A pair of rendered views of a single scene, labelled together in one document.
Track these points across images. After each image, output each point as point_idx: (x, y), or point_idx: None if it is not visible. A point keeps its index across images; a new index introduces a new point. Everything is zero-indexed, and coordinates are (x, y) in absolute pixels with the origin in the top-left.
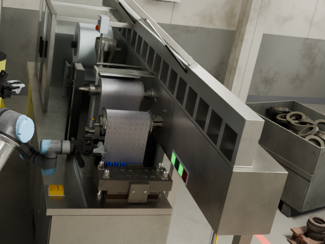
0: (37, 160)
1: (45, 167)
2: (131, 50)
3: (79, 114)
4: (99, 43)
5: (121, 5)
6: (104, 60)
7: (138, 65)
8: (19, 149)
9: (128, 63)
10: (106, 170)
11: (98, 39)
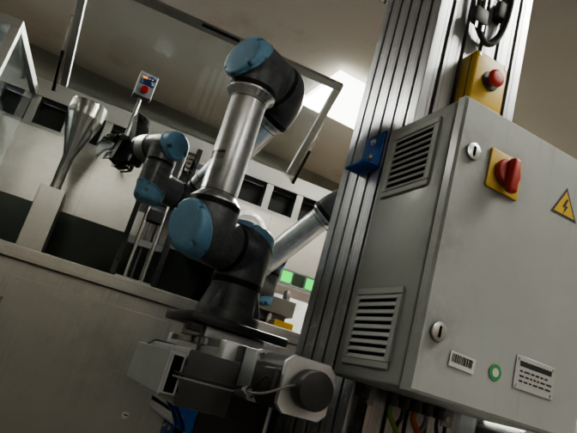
0: (267, 281)
1: (274, 292)
2: (47, 131)
3: None
4: (135, 114)
5: (63, 56)
6: (89, 140)
7: (96, 160)
8: (287, 259)
9: (28, 150)
10: (288, 290)
11: (72, 101)
